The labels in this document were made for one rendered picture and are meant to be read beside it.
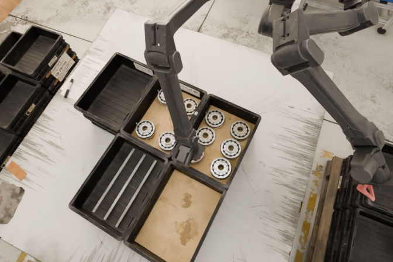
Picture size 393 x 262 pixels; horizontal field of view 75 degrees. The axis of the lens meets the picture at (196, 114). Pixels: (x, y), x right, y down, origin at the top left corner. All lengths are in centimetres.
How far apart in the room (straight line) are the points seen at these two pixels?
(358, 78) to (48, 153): 259
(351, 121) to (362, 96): 191
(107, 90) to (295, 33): 116
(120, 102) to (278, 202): 101
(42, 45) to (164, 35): 183
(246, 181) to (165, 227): 48
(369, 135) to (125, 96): 117
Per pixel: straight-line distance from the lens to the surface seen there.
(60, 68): 239
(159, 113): 143
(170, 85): 83
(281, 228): 145
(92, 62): 190
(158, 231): 130
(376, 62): 302
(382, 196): 192
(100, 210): 138
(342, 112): 81
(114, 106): 152
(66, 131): 172
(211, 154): 132
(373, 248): 197
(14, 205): 175
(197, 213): 128
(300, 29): 69
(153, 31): 77
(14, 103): 246
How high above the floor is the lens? 211
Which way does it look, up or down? 66 degrees down
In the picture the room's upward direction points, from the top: 7 degrees counter-clockwise
